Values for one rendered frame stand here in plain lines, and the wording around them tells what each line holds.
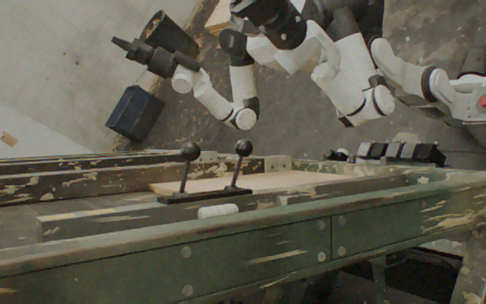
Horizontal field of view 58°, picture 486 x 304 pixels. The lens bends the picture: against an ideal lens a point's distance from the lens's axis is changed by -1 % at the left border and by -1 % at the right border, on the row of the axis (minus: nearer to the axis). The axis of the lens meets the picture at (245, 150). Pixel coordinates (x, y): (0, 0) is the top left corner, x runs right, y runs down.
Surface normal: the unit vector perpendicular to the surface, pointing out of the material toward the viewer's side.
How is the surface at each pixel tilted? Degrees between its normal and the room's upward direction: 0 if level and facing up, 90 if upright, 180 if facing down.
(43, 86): 90
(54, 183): 90
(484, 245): 0
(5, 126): 90
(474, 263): 0
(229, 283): 90
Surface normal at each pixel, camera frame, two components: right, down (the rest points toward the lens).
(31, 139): 0.52, 0.12
